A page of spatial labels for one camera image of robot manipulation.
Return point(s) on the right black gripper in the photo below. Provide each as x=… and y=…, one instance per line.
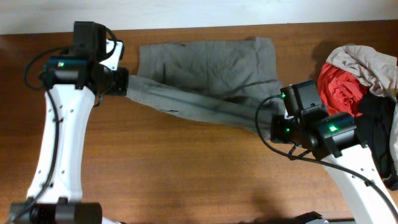
x=276, y=134

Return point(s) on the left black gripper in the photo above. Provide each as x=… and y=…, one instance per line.
x=121, y=88

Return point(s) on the grey cargo shorts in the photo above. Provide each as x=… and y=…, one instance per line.
x=231, y=82

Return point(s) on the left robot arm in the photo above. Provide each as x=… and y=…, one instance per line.
x=75, y=79

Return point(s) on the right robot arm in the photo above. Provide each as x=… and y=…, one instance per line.
x=335, y=143

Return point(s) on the red garment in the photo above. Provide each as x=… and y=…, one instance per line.
x=340, y=91

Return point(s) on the black garment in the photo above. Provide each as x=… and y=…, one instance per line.
x=374, y=126

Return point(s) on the beige garment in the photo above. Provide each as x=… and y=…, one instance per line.
x=376, y=71

